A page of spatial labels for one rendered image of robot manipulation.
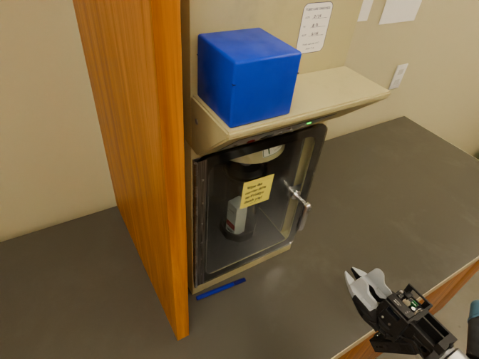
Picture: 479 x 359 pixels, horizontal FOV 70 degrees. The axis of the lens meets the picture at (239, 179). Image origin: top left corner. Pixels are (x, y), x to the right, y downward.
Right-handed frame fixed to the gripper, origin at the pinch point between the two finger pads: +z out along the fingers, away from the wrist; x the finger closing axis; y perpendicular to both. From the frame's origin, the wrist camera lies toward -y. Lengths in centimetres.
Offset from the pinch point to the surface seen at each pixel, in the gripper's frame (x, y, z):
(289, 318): 8.1, -20.4, 5.6
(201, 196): 25.2, 15.7, 21.4
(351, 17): -3, 45, 22
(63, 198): 49, -14, 66
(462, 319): -124, -115, -13
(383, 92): -3.4, 36.7, 11.4
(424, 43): -104, 15, 66
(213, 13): 23, 48, 22
